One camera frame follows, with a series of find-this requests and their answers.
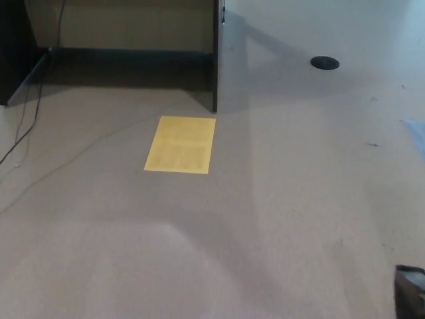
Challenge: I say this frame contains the black printed plastic bag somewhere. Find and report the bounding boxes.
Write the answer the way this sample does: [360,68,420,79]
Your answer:
[394,264,425,319]

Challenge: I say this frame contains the yellow paper sheet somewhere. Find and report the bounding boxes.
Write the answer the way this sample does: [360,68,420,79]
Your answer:
[143,115,217,175]

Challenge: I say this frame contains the black round floor disc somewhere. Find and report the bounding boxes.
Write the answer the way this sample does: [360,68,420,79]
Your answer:
[309,55,341,70]

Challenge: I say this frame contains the grey floor cable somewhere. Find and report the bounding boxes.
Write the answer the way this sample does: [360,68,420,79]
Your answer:
[0,114,162,215]

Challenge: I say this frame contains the thick black power cable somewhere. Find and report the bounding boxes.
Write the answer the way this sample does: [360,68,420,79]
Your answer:
[0,0,65,164]

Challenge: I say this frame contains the thin black cable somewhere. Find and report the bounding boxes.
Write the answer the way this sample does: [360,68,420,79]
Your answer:
[13,96,31,147]

